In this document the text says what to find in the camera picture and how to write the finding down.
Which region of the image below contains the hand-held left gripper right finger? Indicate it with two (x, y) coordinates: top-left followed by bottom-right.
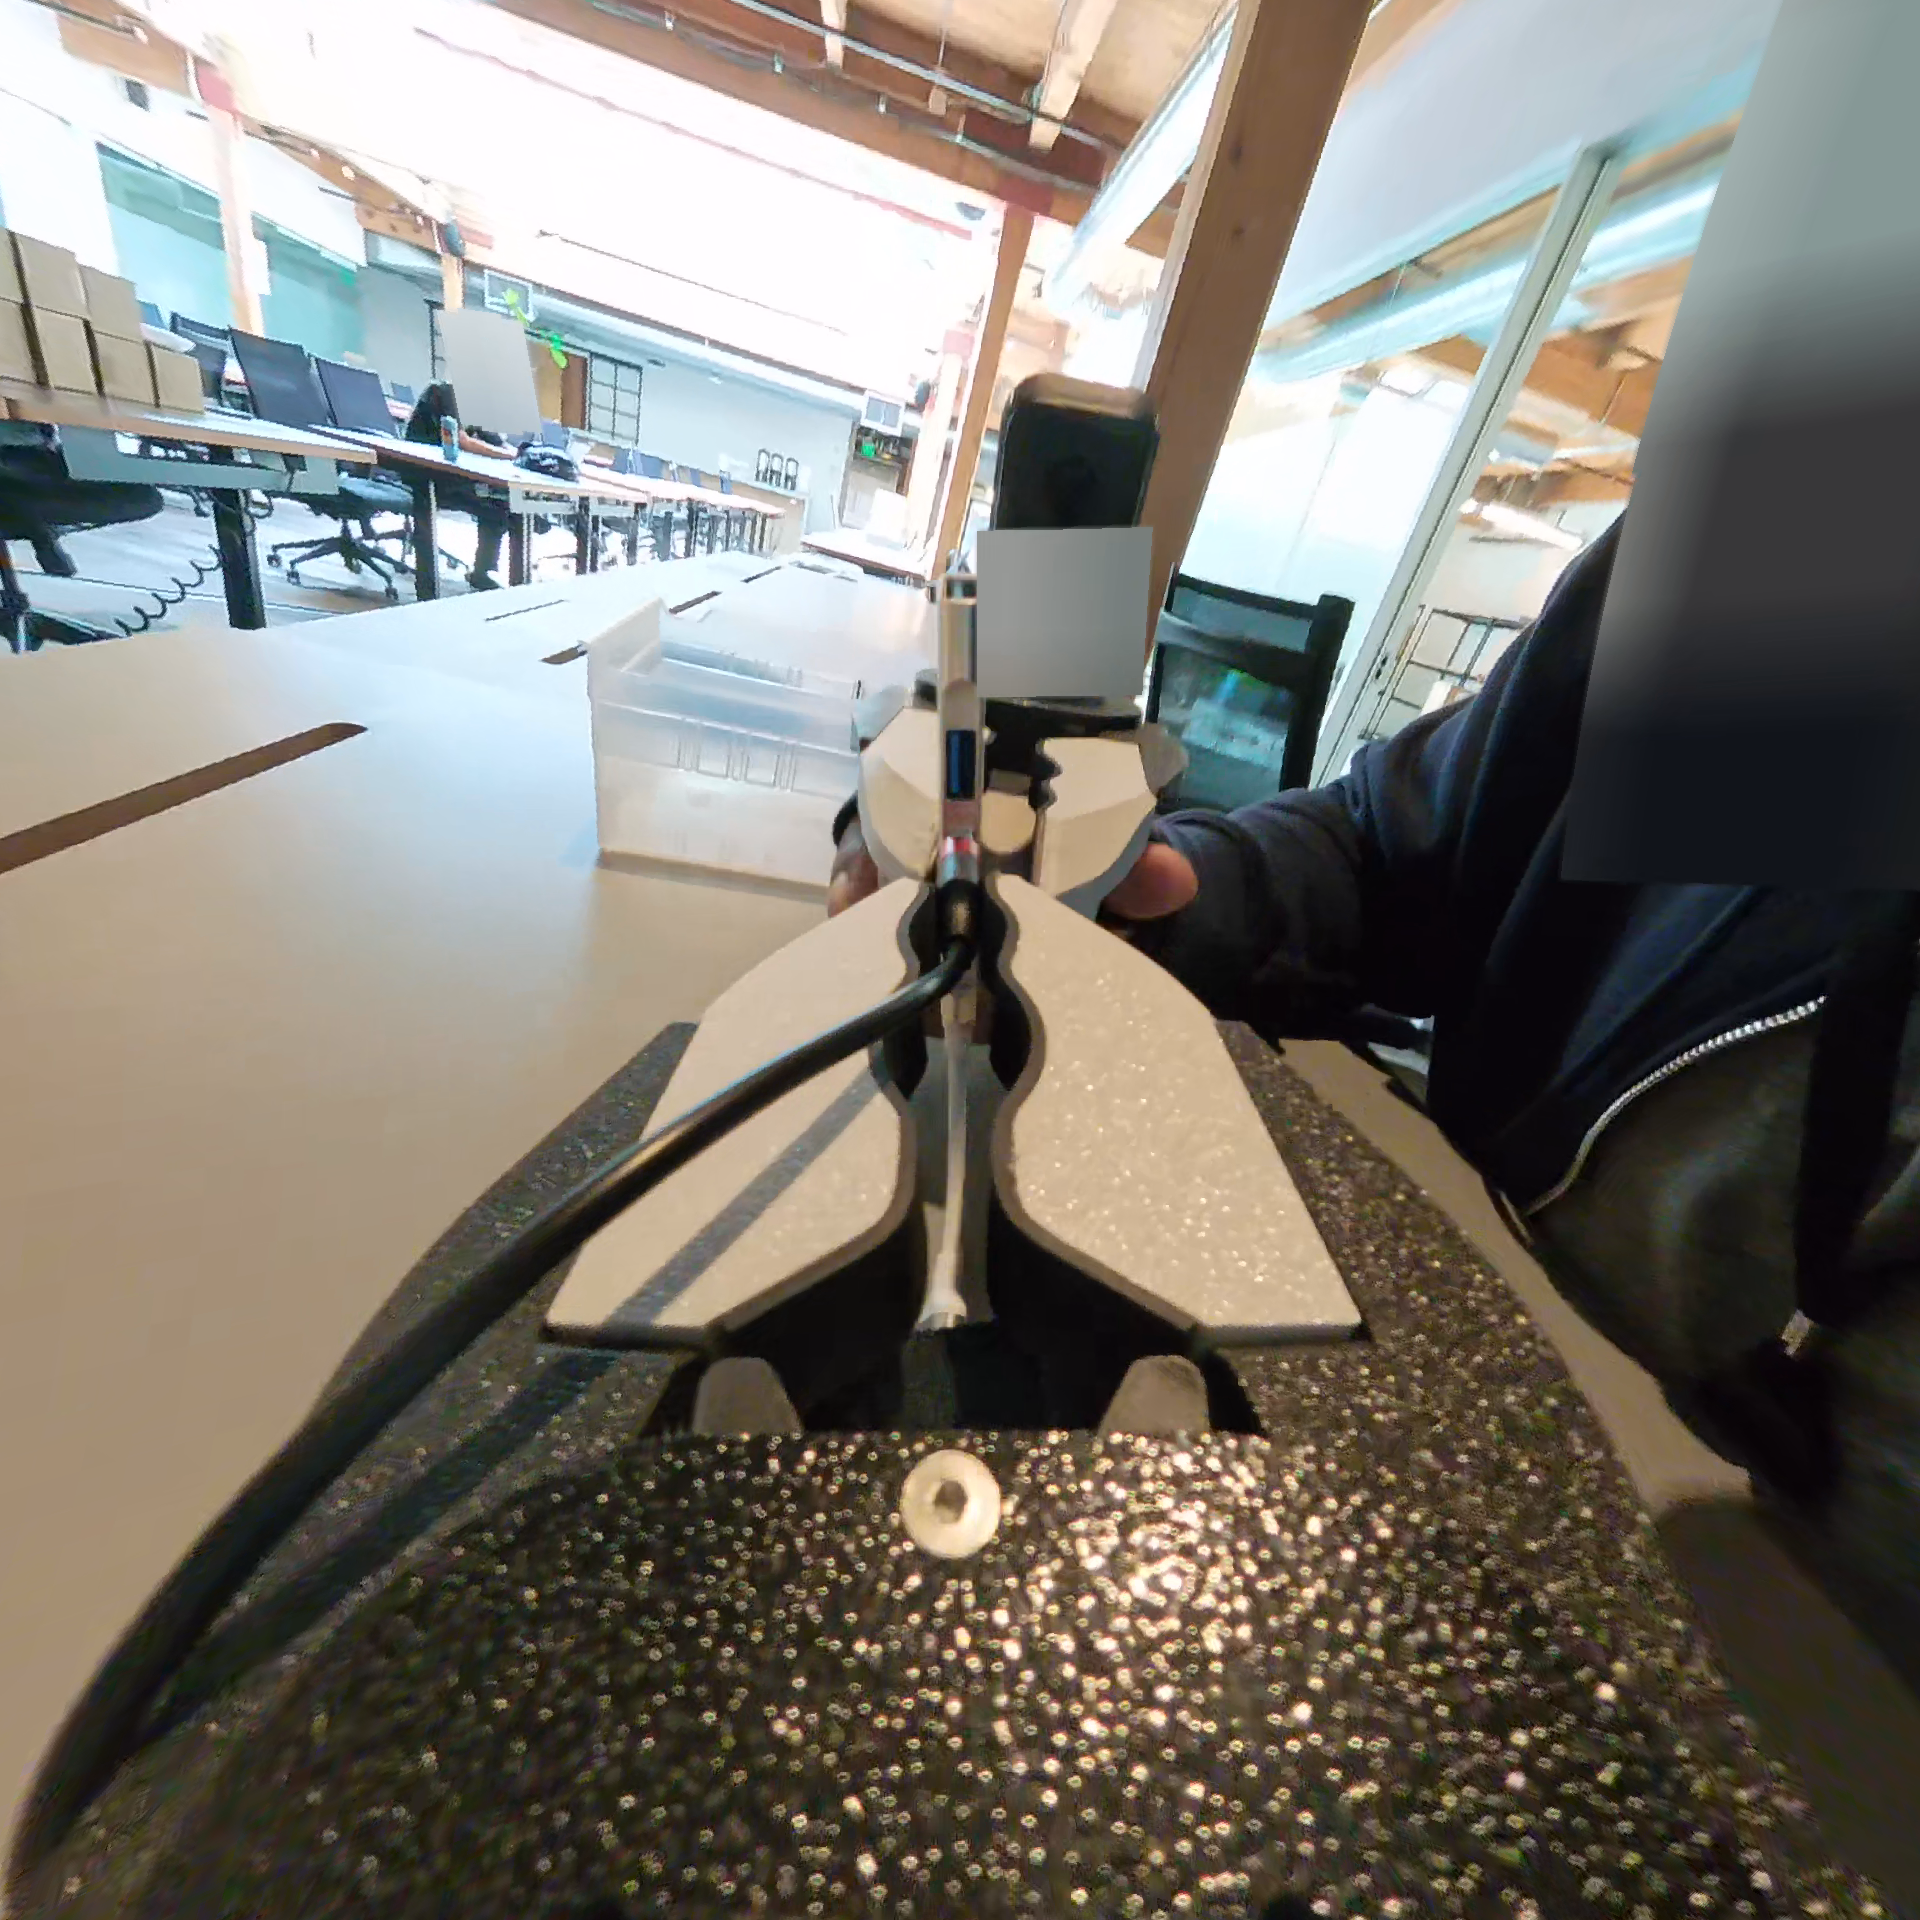
(983, 874), (1367, 1353)

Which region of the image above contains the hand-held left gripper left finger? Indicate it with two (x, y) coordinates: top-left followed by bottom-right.
(545, 878), (923, 1353)

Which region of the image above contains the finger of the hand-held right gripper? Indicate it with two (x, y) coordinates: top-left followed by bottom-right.
(1031, 732), (1169, 922)
(858, 703), (956, 904)

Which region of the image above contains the black multi-head usb cable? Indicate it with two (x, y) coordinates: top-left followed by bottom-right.
(0, 833), (1001, 1884)

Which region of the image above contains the silver usb hub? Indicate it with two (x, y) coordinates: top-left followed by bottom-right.
(912, 551), (1000, 1335)

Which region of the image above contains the clear plastic bin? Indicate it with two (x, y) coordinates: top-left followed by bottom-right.
(587, 598), (905, 876)

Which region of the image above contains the person's right forearm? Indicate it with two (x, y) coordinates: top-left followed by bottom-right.
(1147, 704), (1519, 1051)

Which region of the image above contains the person's right hand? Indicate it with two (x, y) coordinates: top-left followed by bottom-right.
(825, 786), (1203, 962)

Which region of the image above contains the long wooden desk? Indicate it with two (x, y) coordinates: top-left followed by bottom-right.
(360, 427), (602, 587)
(0, 383), (377, 634)

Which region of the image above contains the stack of cardboard boxes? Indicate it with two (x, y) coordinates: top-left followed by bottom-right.
(0, 224), (208, 417)

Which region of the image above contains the black shoulder strap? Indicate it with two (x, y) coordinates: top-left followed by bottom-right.
(1786, 886), (1920, 1360)

